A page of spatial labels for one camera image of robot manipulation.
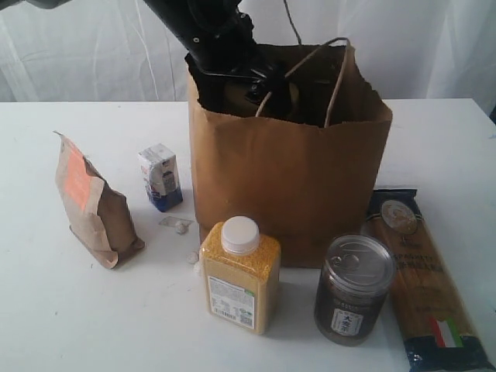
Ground dark tea can silver lid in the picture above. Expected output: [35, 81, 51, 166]
[314, 234, 396, 346]

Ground kraft pouch with orange label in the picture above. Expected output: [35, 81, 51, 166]
[55, 133, 145, 270]

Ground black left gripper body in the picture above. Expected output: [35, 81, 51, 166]
[176, 11, 298, 119]

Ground yellow millet bottle white cap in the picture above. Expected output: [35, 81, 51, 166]
[199, 216, 281, 335]

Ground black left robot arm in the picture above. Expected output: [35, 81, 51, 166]
[147, 0, 298, 119]

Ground white crumb beside wrapper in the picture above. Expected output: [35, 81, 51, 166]
[174, 221, 188, 235]

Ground spaghetti packet dark blue ends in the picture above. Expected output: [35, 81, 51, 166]
[363, 189, 495, 371]

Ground small white blue carton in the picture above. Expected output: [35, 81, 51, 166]
[138, 143, 183, 212]

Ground brown paper shopping bag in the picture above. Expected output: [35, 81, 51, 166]
[188, 44, 392, 268]

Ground clear plastic wrapper scrap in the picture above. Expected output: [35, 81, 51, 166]
[159, 215, 192, 228]

